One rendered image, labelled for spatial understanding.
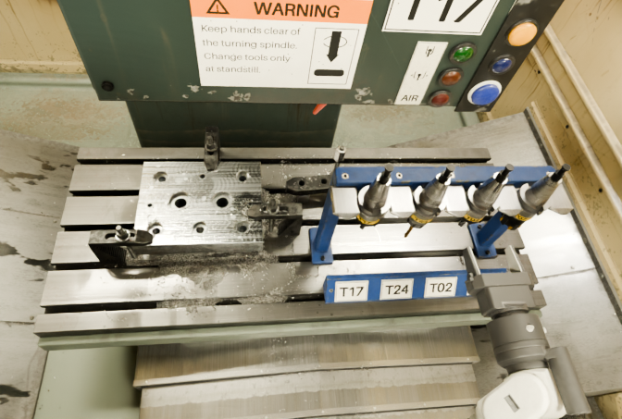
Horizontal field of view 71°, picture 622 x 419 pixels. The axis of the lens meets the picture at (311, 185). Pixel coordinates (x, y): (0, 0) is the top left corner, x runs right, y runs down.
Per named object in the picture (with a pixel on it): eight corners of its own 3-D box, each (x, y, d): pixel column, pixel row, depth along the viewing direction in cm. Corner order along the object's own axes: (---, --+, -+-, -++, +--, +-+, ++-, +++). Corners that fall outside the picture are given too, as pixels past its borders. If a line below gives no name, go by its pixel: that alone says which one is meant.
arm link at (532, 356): (507, 352, 81) (529, 422, 75) (484, 347, 74) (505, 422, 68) (572, 338, 75) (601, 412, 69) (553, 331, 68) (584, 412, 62)
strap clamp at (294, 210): (299, 235, 112) (305, 206, 100) (247, 237, 110) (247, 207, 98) (298, 224, 114) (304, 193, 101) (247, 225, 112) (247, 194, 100)
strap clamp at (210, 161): (219, 190, 117) (216, 156, 104) (206, 190, 116) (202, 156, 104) (220, 151, 124) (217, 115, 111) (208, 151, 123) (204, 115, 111)
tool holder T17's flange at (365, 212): (385, 192, 86) (389, 185, 84) (390, 219, 83) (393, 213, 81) (354, 191, 85) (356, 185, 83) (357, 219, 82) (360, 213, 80)
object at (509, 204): (524, 215, 86) (526, 214, 85) (499, 216, 85) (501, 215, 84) (512, 186, 89) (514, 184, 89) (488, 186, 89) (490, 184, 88)
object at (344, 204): (361, 219, 81) (362, 217, 80) (333, 220, 80) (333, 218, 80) (355, 188, 85) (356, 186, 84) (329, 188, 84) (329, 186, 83)
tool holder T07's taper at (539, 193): (542, 187, 88) (563, 168, 82) (549, 206, 86) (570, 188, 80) (522, 186, 88) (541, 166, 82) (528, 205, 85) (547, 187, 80)
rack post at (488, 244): (496, 258, 115) (563, 201, 90) (478, 258, 114) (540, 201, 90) (485, 224, 120) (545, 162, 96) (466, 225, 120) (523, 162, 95)
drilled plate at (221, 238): (262, 251, 104) (263, 241, 100) (136, 254, 100) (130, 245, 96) (260, 172, 117) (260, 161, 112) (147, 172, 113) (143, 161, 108)
